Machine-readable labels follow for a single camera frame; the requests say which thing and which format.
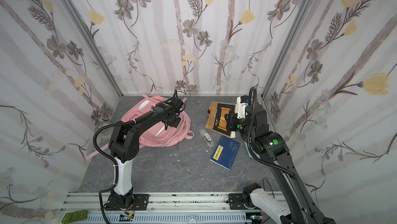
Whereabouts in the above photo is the brown black book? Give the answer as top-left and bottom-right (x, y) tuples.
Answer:
(205, 101), (236, 138)

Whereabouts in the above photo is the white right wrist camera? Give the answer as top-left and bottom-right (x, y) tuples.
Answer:
(236, 95), (249, 119)

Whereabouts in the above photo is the green circuit board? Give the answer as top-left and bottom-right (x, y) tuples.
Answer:
(61, 210), (88, 224)

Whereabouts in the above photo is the blue notebook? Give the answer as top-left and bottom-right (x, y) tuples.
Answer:
(210, 136), (240, 170)

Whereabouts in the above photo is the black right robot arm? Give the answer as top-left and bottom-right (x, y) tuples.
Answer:
(225, 86), (335, 224)

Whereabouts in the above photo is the pink student backpack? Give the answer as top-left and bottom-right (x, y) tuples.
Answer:
(86, 93), (195, 160)

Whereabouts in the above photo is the aluminium mounting rail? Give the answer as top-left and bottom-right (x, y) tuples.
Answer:
(54, 189), (291, 224)

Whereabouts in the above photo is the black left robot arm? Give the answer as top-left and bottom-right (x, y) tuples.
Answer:
(93, 90), (186, 214)

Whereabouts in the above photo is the clear plastic pencil case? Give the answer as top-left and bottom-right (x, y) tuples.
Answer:
(199, 128), (215, 147)

